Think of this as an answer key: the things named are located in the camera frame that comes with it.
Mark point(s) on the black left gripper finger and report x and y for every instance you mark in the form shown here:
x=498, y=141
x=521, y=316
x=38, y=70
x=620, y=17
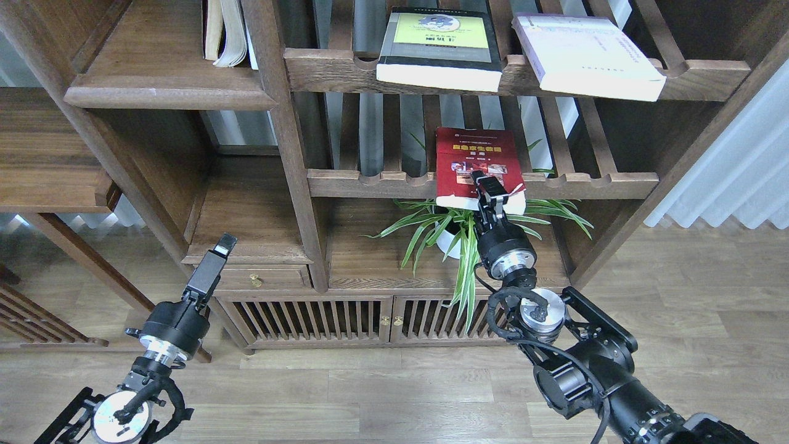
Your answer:
x=225, y=244

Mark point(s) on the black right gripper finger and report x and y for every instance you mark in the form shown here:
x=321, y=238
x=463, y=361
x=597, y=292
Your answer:
x=478, y=176

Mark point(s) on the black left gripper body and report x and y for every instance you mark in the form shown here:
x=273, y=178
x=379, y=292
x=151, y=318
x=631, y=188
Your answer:
x=174, y=330

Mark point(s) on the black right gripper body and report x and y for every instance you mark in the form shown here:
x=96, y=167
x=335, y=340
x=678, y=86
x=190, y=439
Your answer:
x=505, y=251

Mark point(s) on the red paperback book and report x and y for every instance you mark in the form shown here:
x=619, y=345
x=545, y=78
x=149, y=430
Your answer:
x=461, y=151

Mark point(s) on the white lavender book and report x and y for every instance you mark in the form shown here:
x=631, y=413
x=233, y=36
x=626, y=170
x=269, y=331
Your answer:
x=586, y=56

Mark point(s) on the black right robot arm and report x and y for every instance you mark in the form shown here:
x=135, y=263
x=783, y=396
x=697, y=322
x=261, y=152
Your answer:
x=582, y=358

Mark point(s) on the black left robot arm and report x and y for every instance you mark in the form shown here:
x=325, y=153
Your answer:
x=148, y=405

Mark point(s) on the upright cream books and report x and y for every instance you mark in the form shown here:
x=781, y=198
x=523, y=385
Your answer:
x=226, y=38

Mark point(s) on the green spider plant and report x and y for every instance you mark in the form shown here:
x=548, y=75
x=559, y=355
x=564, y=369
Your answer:
x=431, y=220

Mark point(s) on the white plant pot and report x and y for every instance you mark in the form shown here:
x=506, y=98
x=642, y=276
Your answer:
x=446, y=237

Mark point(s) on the dark wooden bookshelf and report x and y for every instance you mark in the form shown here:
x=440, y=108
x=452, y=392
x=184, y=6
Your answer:
x=285, y=158

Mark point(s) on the yellow and black book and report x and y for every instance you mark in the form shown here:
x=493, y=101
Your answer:
x=440, y=48

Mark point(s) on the white sheer curtain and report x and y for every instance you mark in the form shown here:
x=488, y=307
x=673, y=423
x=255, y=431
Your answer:
x=744, y=173

